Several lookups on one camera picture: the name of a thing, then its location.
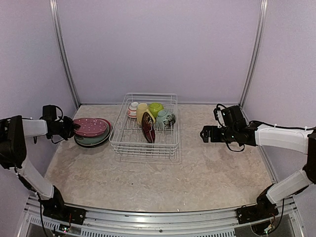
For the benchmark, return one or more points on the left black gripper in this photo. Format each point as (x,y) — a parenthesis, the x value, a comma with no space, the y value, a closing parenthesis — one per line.
(71,127)

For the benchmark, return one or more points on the aluminium front rail frame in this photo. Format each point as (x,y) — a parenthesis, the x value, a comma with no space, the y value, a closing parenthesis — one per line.
(100,222)

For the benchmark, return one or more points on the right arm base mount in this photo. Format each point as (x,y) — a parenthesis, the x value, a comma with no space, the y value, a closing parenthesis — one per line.
(248,214)

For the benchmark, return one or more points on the aluminium corner post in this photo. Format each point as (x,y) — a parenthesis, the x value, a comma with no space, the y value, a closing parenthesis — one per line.
(255,51)
(62,51)

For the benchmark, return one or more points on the left aluminium corner post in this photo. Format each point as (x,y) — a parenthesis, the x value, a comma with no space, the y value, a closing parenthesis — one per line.
(62,51)

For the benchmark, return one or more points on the pink polka dot plate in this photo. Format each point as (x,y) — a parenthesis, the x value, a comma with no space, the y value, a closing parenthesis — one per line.
(90,127)

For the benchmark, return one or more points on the grey red wave plate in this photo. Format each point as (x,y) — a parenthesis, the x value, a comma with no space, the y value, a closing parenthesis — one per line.
(108,132)

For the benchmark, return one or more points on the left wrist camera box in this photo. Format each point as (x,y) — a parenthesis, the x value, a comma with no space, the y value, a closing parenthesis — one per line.
(51,113)

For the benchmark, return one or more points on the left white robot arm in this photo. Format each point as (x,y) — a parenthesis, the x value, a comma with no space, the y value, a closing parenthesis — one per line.
(13,154)

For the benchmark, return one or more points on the dark red black plate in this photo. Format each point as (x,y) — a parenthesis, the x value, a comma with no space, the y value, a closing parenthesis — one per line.
(148,128)

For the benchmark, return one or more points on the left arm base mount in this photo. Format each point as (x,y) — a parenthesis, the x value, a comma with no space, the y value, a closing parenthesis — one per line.
(64,213)

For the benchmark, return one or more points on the right aluminium corner post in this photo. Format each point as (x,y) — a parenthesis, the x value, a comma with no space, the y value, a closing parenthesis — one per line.
(255,51)

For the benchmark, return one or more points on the white red patterned bowl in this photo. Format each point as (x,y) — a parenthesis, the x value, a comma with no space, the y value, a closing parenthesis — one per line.
(132,110)

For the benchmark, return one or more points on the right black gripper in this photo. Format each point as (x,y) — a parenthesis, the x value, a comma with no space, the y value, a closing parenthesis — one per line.
(206,130)

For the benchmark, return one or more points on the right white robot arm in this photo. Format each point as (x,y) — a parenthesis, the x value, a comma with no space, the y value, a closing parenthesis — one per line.
(274,140)

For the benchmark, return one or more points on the light blue floral bowl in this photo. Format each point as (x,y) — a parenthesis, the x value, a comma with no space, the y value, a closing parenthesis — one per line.
(165,119)

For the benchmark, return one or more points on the white wire dish rack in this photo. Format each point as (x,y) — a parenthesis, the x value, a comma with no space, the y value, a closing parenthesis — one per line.
(127,138)

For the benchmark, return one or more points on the pale yellow mug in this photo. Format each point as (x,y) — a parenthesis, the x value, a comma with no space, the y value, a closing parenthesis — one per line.
(141,109)

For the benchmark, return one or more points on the lime green bowl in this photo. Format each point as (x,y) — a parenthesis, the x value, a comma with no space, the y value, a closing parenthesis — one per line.
(154,108)

